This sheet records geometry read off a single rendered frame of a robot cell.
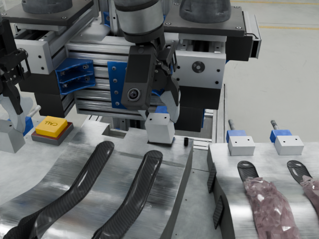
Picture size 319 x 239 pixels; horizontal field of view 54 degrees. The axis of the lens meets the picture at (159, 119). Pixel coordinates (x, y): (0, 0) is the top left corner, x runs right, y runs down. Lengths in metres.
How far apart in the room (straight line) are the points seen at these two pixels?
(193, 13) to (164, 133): 0.40
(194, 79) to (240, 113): 1.58
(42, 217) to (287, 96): 2.39
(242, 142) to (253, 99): 1.89
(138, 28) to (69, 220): 0.32
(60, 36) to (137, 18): 0.54
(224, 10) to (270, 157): 0.43
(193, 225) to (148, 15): 0.40
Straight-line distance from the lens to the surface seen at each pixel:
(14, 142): 0.69
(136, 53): 0.56
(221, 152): 0.72
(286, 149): 0.75
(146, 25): 0.52
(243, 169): 0.70
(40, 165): 0.81
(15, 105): 0.63
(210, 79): 0.84
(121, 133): 0.74
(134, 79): 0.53
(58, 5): 1.04
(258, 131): 2.26
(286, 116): 2.47
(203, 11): 0.91
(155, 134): 0.66
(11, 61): 0.63
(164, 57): 0.58
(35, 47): 0.94
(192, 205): 0.68
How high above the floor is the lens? 1.33
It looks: 36 degrees down
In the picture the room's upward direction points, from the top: straight up
